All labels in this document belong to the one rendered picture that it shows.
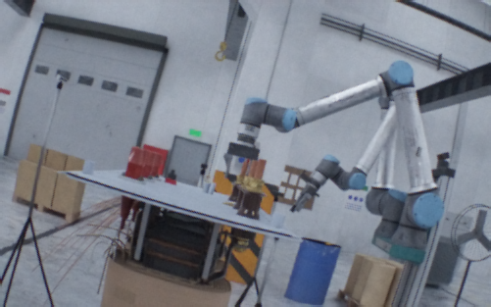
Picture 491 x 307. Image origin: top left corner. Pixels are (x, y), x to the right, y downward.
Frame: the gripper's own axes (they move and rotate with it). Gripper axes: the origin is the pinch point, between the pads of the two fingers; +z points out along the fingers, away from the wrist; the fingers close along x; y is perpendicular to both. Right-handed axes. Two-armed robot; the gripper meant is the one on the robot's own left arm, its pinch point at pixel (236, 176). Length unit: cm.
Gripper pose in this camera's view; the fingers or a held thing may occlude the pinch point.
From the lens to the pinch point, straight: 223.0
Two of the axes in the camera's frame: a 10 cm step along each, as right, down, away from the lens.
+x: 9.6, 2.6, 0.8
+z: -2.5, 9.7, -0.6
